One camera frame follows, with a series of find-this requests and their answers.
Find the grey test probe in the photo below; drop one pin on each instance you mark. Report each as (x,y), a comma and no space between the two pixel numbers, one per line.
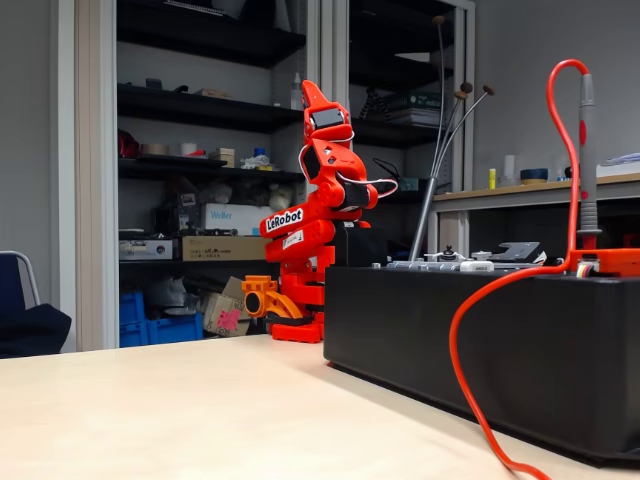
(587,160)

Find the red robot arm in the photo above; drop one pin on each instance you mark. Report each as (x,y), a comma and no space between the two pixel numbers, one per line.
(300,235)

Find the clear plastic bottle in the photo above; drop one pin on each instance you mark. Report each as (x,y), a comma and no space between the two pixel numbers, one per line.
(296,95)

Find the crumpled white cloth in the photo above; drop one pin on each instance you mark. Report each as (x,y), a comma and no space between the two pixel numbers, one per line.
(256,162)

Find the green box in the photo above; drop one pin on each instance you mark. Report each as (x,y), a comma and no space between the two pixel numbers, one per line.
(425,99)

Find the small wooden box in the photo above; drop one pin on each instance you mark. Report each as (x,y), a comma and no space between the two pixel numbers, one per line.
(222,157)

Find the thin rod with dark tip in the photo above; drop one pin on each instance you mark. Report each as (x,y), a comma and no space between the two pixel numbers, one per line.
(466,87)
(460,95)
(488,90)
(439,20)

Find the black corner block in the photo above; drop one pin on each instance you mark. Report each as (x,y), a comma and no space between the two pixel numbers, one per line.
(357,245)

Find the white Weller box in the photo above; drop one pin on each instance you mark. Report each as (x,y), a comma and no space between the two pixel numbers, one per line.
(235,217)

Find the grey metal tube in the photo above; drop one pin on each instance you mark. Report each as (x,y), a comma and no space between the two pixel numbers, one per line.
(421,220)

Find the white tape roll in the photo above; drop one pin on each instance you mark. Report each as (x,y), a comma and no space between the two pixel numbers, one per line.
(188,149)

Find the long brown cardboard box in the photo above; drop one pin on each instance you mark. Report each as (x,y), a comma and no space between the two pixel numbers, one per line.
(225,248)

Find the beige tape roll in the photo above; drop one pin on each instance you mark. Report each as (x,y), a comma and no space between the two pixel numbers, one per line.
(155,150)

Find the white cylinder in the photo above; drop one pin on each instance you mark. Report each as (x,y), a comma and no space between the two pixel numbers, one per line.
(509,170)

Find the red shelf object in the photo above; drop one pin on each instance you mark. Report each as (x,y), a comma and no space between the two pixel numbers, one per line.
(127,146)

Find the white slider knob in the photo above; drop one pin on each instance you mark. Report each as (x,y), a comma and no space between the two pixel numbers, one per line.
(475,266)

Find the wooden top desk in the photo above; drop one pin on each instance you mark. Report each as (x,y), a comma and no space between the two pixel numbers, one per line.
(525,192)

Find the dark tape roll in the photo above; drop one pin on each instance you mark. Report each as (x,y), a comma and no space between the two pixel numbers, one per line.
(533,176)

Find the cardboard box with pink sticker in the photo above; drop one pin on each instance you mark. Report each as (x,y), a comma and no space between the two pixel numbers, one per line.
(220,312)

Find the flat white box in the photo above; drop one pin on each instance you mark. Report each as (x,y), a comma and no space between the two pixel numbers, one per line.
(145,249)

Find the black and white device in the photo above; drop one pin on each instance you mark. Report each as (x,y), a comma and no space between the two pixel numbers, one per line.
(568,172)

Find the blue plastic crate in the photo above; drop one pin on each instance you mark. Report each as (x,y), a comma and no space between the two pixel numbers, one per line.
(175,330)
(131,320)

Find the black task board box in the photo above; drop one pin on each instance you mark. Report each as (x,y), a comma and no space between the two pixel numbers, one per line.
(500,350)

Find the stack of papers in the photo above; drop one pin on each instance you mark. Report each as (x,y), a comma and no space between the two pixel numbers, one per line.
(620,162)

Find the red display module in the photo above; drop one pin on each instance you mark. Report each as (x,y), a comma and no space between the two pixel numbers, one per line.
(615,260)

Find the blue chair with metal frame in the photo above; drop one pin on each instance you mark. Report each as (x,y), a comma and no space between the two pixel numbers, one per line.
(10,285)

